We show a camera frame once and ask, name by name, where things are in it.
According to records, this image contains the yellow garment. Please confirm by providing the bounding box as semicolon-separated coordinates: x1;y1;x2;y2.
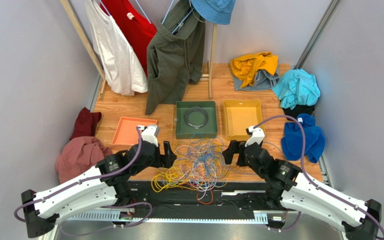
230;51;279;88

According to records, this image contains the royal blue garment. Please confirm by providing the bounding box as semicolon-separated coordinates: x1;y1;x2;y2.
280;113;326;164

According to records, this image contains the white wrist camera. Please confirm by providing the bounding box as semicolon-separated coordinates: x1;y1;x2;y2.
137;124;159;147
245;126;266;147

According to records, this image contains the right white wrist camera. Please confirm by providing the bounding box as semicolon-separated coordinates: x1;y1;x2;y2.
245;126;266;147

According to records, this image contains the white tank top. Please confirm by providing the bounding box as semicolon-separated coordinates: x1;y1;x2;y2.
85;0;148;96

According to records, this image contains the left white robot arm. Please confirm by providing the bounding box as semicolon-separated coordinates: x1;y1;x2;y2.
14;124;177;239

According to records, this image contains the blue cable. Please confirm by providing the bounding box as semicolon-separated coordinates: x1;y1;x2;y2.
175;132;286;187

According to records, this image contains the black coiled cable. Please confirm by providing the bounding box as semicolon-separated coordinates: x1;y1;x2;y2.
183;106;210;129

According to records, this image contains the dark red garment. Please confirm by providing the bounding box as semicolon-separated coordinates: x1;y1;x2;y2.
69;107;102;140

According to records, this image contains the white cable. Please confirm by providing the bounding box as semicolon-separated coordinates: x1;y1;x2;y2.
170;139;223;201

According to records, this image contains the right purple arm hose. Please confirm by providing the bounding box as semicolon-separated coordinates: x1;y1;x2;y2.
251;114;384;240

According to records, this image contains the cyan garment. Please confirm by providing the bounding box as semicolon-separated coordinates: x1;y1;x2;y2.
272;69;321;110

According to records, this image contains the yellow plastic tray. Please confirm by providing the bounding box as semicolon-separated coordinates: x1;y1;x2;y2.
223;99;263;141

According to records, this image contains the blue bucket hat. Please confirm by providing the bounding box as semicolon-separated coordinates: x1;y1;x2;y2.
190;0;236;25

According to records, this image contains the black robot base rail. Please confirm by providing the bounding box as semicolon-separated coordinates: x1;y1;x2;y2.
48;180;343;231

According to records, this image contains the aluminium corner post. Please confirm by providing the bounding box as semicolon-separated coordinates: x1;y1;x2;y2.
294;0;342;69

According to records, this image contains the black garment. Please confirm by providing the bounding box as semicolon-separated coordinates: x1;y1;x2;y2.
282;105;316;121

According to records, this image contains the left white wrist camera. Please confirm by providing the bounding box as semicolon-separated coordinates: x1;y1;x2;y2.
137;124;159;147

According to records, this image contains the dusty pink garment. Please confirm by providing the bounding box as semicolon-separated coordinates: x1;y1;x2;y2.
55;136;113;184

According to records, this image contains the grey-blue garment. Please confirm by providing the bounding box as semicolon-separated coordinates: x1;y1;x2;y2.
233;68;280;92

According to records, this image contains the orange cable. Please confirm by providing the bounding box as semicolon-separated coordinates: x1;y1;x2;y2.
196;190;215;205

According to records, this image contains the yellow cable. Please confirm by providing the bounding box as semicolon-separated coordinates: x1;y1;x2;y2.
150;138;230;194

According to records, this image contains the red t-shirt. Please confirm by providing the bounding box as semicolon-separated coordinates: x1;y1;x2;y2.
102;0;157;74

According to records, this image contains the orange plastic tray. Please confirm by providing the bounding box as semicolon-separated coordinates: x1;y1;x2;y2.
110;116;157;150

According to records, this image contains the olive green jacket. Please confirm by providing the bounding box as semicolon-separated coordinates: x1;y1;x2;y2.
145;0;206;115

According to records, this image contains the wooden clothes rack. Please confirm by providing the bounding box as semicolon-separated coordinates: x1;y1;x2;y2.
60;0;218;101

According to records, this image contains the green plastic tray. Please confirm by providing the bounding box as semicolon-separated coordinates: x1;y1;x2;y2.
175;100;218;140

